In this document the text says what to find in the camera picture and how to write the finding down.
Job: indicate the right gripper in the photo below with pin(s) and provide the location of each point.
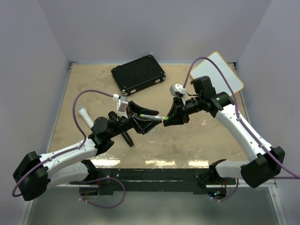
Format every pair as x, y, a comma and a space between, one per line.
178, 113

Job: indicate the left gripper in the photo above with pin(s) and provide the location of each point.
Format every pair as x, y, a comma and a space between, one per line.
142, 126

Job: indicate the white marker pen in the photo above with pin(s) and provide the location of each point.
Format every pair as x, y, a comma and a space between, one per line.
153, 117

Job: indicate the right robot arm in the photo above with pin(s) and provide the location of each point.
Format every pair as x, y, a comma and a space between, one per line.
262, 158

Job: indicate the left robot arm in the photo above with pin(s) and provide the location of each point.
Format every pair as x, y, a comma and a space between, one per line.
37, 173

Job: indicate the black microphone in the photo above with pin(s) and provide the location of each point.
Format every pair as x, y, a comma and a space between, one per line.
113, 116

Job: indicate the black hard case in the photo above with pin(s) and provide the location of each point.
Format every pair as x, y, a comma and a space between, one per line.
138, 75

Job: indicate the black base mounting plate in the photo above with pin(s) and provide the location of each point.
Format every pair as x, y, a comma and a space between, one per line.
192, 180

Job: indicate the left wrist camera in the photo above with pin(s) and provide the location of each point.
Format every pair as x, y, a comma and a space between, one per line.
121, 108

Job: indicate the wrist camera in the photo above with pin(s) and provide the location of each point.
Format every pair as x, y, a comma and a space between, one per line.
121, 108
177, 90

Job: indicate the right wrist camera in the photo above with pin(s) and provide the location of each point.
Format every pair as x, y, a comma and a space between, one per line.
177, 90

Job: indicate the aluminium table frame rail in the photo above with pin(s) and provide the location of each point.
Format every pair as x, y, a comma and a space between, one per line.
267, 182

